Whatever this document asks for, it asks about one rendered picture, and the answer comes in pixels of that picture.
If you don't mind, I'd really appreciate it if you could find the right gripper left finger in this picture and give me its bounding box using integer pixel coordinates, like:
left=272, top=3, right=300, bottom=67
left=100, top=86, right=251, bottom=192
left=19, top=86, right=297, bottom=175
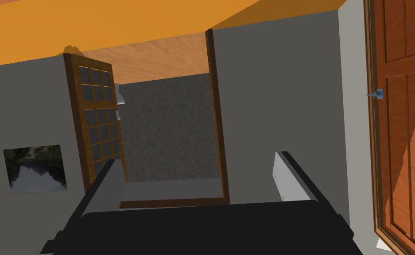
left=70, top=159, right=127, bottom=224

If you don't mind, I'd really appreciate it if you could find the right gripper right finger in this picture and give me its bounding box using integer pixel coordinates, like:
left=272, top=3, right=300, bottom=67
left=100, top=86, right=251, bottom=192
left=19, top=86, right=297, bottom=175
left=272, top=151, right=332, bottom=206

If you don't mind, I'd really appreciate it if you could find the brown glass-paned door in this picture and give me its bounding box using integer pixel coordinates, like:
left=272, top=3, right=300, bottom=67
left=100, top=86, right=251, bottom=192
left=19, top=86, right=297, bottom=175
left=62, top=52, right=128, bottom=194

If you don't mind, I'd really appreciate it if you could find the reddish-brown wooden panel door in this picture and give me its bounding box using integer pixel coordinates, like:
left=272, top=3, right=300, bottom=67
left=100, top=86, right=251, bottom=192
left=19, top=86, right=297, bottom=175
left=372, top=0, right=415, bottom=255

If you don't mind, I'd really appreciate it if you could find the landscape wall picture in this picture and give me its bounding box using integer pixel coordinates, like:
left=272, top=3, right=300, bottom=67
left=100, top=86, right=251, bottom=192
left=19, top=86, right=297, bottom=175
left=3, top=144, right=68, bottom=194

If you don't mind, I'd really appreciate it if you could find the silver door handle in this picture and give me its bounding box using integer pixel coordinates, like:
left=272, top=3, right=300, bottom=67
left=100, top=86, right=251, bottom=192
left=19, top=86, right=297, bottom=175
left=113, top=83, right=126, bottom=122

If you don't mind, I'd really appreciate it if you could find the grey-blue lever door handle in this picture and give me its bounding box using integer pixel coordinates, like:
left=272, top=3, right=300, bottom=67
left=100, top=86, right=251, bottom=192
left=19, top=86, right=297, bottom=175
left=366, top=88, right=384, bottom=100

